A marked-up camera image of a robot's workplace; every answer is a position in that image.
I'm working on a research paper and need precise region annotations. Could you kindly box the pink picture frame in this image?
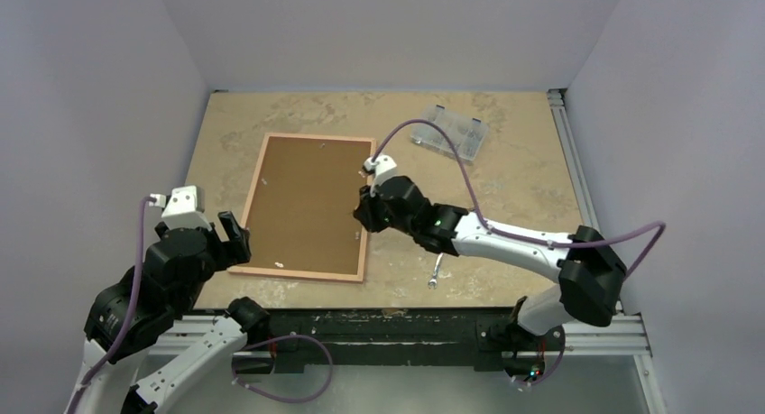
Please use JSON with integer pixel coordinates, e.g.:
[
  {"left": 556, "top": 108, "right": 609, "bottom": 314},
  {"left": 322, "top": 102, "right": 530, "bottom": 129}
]
[{"left": 230, "top": 133, "right": 376, "bottom": 283}]

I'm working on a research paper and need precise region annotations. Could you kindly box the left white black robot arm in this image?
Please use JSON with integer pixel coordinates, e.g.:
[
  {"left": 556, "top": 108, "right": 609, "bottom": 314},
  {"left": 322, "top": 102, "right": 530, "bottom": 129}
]
[{"left": 65, "top": 211, "right": 270, "bottom": 413}]

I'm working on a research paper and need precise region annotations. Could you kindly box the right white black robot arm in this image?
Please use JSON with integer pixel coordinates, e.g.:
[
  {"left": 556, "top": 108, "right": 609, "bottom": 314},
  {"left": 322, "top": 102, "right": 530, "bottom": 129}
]
[{"left": 354, "top": 176, "right": 626, "bottom": 348}]

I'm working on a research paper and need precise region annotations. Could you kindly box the silver combination wrench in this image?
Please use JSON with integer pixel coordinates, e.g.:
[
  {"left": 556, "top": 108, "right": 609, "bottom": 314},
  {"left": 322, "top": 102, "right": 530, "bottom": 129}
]
[{"left": 428, "top": 253, "right": 444, "bottom": 290}]

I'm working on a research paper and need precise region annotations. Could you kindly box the clear plastic screw organizer box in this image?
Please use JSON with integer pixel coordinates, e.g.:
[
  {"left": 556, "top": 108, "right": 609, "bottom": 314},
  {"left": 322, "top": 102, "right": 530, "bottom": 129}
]
[{"left": 410, "top": 105, "right": 489, "bottom": 164}]

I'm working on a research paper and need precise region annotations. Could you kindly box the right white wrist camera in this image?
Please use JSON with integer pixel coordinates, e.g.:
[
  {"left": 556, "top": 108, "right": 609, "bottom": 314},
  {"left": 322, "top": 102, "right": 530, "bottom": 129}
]
[{"left": 360, "top": 154, "right": 398, "bottom": 197}]

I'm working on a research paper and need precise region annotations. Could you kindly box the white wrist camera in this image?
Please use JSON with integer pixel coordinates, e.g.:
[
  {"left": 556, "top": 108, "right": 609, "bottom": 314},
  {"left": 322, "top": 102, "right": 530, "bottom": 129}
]
[
  {"left": 360, "top": 154, "right": 398, "bottom": 197},
  {"left": 149, "top": 185, "right": 212, "bottom": 231}
]

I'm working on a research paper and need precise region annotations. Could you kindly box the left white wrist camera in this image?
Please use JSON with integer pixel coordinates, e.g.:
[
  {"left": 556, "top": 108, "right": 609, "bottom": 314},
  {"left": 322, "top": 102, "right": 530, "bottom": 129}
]
[{"left": 149, "top": 185, "right": 212, "bottom": 231}]

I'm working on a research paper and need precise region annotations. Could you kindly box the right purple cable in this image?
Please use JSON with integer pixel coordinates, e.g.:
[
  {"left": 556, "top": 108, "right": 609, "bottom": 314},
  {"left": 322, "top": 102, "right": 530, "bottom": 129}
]
[{"left": 373, "top": 119, "right": 668, "bottom": 281}]

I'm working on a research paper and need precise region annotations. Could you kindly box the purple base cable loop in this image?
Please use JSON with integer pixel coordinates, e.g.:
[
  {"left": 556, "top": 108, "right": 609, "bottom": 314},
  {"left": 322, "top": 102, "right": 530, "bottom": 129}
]
[{"left": 231, "top": 333, "right": 334, "bottom": 403}]

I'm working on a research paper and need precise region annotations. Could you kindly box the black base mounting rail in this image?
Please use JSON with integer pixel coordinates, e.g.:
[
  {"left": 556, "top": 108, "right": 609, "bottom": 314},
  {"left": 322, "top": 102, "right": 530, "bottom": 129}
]
[{"left": 212, "top": 306, "right": 569, "bottom": 377}]

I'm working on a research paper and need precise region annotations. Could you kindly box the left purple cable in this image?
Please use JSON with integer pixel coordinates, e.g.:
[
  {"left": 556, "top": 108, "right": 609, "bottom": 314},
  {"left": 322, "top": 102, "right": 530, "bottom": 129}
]
[{"left": 65, "top": 196, "right": 158, "bottom": 414}]

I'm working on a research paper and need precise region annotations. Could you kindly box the aluminium extrusion frame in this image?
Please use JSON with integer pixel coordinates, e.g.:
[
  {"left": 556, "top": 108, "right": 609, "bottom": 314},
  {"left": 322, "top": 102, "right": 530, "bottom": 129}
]
[{"left": 547, "top": 89, "right": 667, "bottom": 413}]

